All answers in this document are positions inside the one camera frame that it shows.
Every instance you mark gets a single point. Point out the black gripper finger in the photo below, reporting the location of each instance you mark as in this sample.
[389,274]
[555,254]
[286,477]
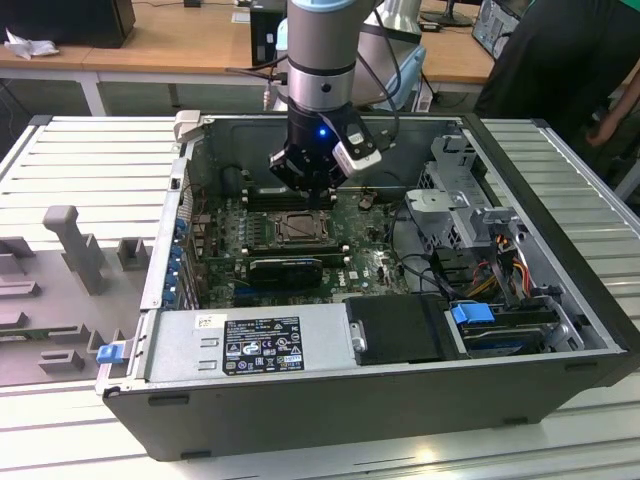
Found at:
[327,199]
[314,200]

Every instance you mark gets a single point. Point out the silver CPU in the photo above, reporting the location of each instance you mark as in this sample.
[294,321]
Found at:
[301,227]

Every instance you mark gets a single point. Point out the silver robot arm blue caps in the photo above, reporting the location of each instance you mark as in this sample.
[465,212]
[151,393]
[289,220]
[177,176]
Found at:
[320,50]

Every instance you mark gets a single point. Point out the CPU socket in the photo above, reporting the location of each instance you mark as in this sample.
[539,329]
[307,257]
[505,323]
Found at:
[300,229]

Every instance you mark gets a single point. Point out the black RAM slot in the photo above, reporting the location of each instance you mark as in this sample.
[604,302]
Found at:
[270,195]
[275,204]

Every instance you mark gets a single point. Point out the coin cell battery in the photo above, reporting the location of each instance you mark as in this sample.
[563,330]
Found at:
[365,202]

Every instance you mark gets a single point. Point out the green motherboard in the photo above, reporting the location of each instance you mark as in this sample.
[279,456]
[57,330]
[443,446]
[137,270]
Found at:
[365,260]

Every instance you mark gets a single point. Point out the black cylindrical component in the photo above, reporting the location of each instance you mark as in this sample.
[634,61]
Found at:
[232,181]

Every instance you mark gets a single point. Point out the black graphics card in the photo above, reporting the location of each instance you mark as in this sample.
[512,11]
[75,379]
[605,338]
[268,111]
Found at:
[285,272]

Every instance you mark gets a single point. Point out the grey metal drive cage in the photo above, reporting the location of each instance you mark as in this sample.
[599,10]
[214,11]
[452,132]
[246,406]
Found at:
[450,210]

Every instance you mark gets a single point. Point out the small black PC tower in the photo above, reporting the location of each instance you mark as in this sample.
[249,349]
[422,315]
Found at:
[265,35]

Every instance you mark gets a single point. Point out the black plastic shroud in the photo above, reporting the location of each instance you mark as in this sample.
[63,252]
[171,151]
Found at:
[395,330]

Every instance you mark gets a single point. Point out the wooden desk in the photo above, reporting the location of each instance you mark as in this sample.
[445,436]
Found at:
[175,45]

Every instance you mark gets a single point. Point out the hard disk in blue carrier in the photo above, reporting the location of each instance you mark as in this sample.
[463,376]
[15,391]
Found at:
[472,315]

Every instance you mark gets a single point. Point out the black monitor stand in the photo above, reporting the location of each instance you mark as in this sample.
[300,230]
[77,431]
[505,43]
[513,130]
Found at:
[447,19]

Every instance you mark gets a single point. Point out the grey power supply unit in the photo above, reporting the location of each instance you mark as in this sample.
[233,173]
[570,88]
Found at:
[175,345]

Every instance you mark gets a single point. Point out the black open PC case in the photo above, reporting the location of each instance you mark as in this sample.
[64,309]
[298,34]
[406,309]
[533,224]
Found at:
[350,415]

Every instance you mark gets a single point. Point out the black PC tower open side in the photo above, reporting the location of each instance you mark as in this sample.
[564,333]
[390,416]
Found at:
[487,30]

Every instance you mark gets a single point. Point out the grey parts rack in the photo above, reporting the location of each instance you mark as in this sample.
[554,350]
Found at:
[75,250]

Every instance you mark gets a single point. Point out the blue case latch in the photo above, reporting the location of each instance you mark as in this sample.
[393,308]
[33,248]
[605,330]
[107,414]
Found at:
[109,354]

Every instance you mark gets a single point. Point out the person in dark clothes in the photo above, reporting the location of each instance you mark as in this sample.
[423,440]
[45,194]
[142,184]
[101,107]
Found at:
[560,65]

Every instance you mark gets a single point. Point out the large black box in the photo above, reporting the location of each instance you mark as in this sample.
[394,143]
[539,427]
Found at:
[65,22]

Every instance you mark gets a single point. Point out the crumpled white paper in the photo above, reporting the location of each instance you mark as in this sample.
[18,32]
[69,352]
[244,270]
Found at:
[30,45]

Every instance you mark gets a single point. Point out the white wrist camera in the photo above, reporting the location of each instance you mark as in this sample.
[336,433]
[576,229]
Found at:
[360,150]

